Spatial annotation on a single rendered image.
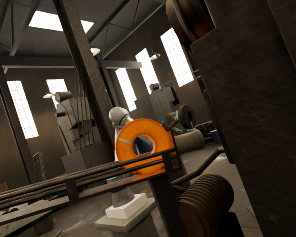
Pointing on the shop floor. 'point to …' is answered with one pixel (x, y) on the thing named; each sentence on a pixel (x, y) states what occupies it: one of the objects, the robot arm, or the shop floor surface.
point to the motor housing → (209, 208)
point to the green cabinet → (154, 106)
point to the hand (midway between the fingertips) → (186, 114)
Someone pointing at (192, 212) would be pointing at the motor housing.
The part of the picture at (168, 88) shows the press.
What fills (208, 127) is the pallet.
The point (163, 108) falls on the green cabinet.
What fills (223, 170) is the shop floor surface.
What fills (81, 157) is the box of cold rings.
